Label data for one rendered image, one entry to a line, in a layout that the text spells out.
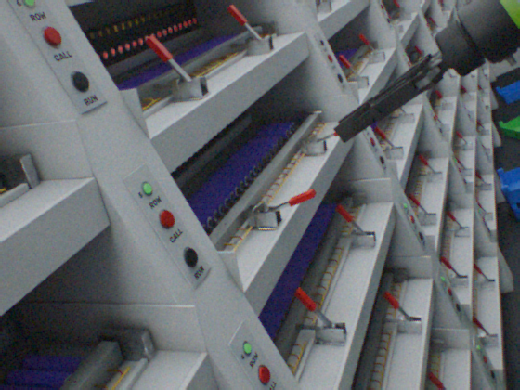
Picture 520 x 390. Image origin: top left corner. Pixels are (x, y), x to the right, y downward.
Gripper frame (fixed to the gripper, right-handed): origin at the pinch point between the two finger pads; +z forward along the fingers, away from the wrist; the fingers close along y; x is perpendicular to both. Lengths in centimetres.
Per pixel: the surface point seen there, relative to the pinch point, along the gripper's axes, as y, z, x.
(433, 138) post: 88, 14, -31
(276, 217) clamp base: -27.7, 6.8, -0.1
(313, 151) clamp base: -1.1, 8.9, 0.1
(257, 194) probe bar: -20.9, 10.8, 2.6
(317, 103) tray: 17.6, 10.3, 4.7
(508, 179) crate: 154, 17, -79
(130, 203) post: -50, 4, 13
